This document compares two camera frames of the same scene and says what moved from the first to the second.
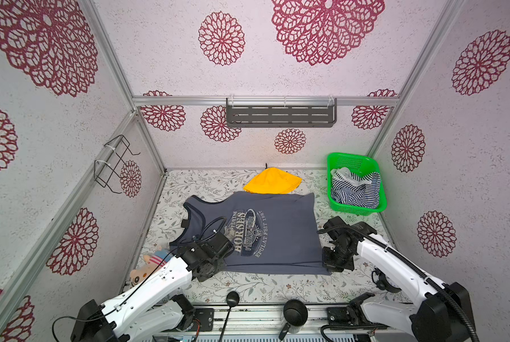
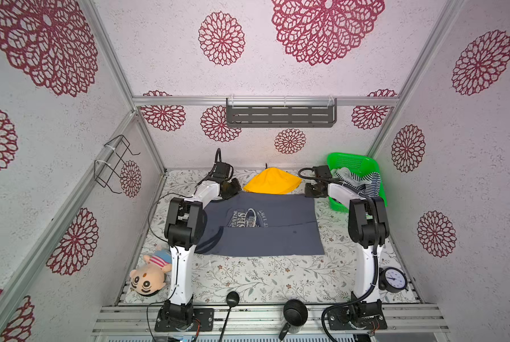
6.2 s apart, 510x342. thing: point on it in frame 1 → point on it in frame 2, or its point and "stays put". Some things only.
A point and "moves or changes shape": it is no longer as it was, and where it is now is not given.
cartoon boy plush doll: (152, 263) stays put
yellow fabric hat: (273, 180) stays put
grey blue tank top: (269, 233) moves or changes shape
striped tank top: (350, 188) stays put
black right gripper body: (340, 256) → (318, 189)
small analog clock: (380, 280) stays put
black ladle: (232, 300) stays put
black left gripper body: (217, 265) → (233, 189)
